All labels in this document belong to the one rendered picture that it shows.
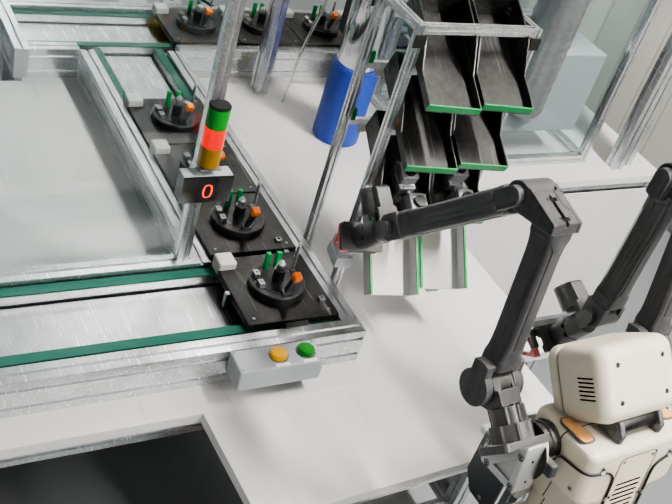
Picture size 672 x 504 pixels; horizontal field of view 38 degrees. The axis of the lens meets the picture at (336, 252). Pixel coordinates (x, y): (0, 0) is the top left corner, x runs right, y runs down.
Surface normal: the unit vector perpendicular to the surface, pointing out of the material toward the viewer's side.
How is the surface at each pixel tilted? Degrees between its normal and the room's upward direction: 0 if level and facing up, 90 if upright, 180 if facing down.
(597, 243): 90
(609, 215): 90
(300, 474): 0
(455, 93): 25
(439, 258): 45
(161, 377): 90
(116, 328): 0
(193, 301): 0
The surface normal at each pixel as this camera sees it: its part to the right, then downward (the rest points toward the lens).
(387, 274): 0.38, -0.10
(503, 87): 0.35, -0.43
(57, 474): 0.25, -0.77
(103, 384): 0.43, 0.63
